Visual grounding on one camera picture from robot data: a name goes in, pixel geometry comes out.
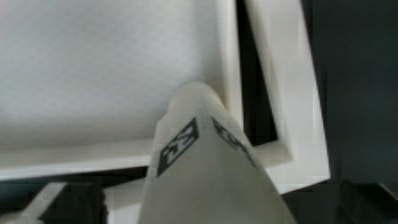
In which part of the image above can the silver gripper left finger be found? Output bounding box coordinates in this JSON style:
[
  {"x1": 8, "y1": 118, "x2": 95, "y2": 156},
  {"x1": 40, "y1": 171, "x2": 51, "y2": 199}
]
[{"x1": 12, "y1": 182, "x2": 65, "y2": 224}]

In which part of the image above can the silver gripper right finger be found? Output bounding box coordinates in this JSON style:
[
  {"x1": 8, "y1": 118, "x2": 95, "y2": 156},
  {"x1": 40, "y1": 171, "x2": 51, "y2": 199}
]
[{"x1": 376, "y1": 182, "x2": 398, "y2": 202}]

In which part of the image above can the white desk leg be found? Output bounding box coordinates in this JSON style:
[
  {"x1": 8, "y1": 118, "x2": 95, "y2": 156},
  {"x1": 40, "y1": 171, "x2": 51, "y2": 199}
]
[{"x1": 138, "y1": 82, "x2": 296, "y2": 224}]

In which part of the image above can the white desk top tray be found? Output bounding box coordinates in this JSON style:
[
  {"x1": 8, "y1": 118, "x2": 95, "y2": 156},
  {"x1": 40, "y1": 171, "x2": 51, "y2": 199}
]
[{"x1": 0, "y1": 0, "x2": 241, "y2": 181}]

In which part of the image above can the white right fence wall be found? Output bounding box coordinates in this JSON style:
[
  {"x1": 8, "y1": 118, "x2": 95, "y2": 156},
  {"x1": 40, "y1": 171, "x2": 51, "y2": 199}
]
[{"x1": 244, "y1": 0, "x2": 330, "y2": 193}]

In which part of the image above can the white fence wall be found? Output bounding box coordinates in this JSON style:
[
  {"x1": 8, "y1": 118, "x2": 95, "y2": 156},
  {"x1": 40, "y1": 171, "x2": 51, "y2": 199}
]
[
  {"x1": 104, "y1": 139, "x2": 296, "y2": 224},
  {"x1": 244, "y1": 0, "x2": 330, "y2": 193}
]

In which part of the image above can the white front fence wall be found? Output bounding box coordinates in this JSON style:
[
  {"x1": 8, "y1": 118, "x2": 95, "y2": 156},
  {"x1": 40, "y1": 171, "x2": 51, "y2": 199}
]
[{"x1": 104, "y1": 139, "x2": 296, "y2": 224}]

